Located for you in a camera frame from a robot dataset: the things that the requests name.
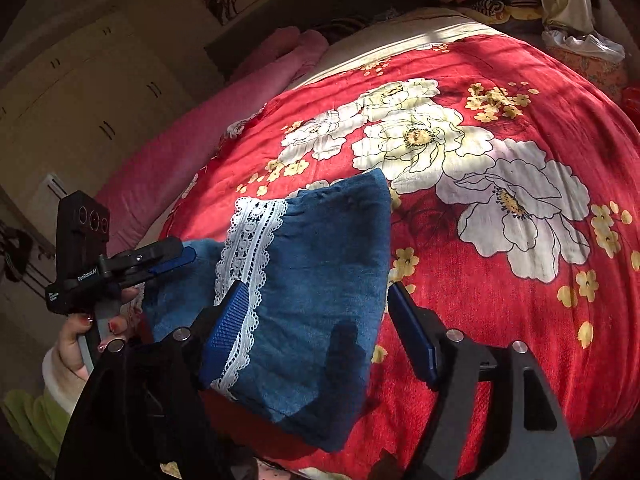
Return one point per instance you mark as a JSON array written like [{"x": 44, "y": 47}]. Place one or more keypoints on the cream wardrobe with handles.
[{"x": 77, "y": 111}]

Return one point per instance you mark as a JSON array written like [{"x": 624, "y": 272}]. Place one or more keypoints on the red plastic bag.
[{"x": 630, "y": 103}]

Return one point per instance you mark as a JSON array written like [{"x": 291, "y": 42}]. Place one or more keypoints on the red floral quilt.
[{"x": 514, "y": 201}]

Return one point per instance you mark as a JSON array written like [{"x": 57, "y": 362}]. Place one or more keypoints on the left hand red nails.
[{"x": 122, "y": 326}]

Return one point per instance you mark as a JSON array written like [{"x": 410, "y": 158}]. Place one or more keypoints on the blue denim pants lace trim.
[{"x": 315, "y": 268}]

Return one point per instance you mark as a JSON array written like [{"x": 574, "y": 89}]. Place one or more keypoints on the dark grey headboard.
[{"x": 335, "y": 19}]

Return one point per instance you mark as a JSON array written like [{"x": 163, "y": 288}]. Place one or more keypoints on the green sleeve white cuff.
[{"x": 40, "y": 422}]

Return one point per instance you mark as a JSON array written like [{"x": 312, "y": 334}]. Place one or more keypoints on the pink folded blanket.
[{"x": 150, "y": 180}]

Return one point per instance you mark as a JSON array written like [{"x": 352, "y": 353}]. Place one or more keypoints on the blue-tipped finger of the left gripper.
[{"x": 148, "y": 262}]

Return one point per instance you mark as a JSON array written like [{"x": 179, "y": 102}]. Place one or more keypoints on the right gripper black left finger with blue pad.
[{"x": 146, "y": 398}]

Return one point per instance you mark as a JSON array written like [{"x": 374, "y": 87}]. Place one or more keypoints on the floral fabric basket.
[{"x": 611, "y": 78}]

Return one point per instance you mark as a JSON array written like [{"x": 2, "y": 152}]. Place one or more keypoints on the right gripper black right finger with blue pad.
[{"x": 525, "y": 434}]

